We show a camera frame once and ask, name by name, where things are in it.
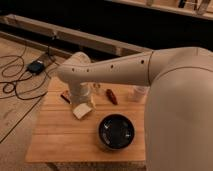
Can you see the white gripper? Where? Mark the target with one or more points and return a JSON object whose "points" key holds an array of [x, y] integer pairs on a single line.
{"points": [[80, 93]]}

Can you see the dark brown eraser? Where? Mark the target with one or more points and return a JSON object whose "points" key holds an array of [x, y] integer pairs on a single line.
{"points": [[65, 96]]}

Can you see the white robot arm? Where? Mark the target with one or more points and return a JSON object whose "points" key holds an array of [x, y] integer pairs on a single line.
{"points": [[178, 117]]}

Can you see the small clear bottle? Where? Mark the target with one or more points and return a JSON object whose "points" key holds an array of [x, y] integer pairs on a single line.
{"points": [[97, 88]]}

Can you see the white sponge block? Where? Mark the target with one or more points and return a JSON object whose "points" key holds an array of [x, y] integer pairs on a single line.
{"points": [[81, 110]]}

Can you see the brown red oblong object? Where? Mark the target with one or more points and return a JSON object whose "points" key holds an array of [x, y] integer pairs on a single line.
{"points": [[111, 96]]}

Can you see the black power adapter box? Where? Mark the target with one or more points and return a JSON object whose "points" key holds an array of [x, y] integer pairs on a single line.
{"points": [[36, 67]]}

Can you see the wooden table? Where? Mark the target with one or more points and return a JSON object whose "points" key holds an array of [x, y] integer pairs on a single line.
{"points": [[59, 137]]}

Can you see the black bowl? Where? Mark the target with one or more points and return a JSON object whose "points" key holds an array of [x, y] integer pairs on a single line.
{"points": [[116, 132]]}

